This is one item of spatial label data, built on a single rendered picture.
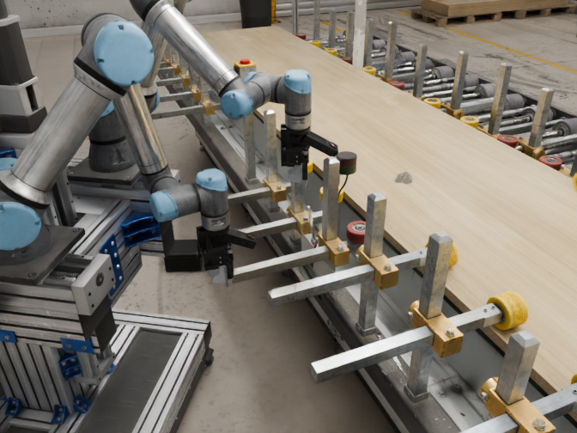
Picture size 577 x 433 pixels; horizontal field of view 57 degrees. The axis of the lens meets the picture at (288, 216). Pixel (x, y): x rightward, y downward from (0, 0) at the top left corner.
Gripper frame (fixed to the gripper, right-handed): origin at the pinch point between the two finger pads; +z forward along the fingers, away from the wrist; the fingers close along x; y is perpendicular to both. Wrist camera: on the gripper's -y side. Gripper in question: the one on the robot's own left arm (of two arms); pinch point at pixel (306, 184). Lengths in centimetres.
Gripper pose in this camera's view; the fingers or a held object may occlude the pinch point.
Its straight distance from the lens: 162.3
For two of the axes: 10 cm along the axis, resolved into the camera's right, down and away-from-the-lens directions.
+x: -0.2, 5.9, -8.1
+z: 0.2, 8.1, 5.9
